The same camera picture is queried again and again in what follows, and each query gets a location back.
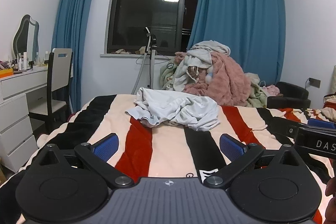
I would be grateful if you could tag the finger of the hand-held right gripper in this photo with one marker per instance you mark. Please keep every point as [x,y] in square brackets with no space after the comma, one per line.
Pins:
[320,111]
[321,123]

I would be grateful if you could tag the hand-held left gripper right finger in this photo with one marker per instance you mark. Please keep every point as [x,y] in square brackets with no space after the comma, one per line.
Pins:
[231,146]

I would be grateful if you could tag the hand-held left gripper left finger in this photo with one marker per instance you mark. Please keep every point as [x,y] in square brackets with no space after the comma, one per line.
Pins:
[106,146]

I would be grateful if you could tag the white t-shirt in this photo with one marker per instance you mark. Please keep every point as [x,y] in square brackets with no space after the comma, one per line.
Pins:
[181,111]

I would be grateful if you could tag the pile of clothes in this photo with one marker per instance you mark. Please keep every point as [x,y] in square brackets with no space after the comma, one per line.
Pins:
[225,82]

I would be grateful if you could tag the person's right hand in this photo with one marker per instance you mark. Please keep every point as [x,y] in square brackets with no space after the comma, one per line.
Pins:
[332,195]

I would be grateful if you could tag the black armchair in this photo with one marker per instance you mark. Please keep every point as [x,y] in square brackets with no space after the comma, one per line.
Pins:
[291,94]

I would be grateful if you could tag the small pink cloth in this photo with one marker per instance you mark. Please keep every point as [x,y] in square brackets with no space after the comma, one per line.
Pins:
[271,90]

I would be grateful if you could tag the light green cloth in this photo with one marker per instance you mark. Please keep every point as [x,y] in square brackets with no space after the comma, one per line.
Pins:
[257,95]

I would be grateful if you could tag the red black striped blanket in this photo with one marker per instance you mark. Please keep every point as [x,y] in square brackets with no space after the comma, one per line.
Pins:
[168,150]

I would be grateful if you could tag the white black chair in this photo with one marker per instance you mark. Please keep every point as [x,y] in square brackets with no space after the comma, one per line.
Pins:
[59,74]

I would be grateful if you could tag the garment steamer stand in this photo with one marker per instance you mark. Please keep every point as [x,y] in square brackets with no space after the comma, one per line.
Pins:
[151,64]

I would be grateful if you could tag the green printed blanket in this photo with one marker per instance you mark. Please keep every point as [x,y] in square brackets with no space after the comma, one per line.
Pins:
[166,73]

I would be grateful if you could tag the white dressing table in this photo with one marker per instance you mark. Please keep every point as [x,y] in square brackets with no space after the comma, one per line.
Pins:
[18,108]

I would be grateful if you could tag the grey white hoodie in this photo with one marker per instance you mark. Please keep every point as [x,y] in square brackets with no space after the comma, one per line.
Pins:
[202,54]

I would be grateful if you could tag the beige cloth on windowsill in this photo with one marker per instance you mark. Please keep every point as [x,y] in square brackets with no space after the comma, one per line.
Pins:
[122,51]

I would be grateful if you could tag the group of cosmetic bottles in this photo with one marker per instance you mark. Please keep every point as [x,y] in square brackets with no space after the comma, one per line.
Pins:
[25,60]

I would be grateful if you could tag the blue curtain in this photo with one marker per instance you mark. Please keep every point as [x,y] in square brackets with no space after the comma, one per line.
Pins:
[236,3]
[76,29]

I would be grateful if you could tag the orange box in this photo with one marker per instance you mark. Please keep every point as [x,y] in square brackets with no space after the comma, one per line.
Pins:
[5,72]

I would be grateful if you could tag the dark window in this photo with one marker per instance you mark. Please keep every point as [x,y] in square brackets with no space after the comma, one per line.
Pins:
[147,16]

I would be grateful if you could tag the wavy framed mirror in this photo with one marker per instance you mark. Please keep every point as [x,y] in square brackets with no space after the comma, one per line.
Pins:
[26,35]

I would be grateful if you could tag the black wall socket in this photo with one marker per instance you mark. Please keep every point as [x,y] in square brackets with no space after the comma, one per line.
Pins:
[315,82]

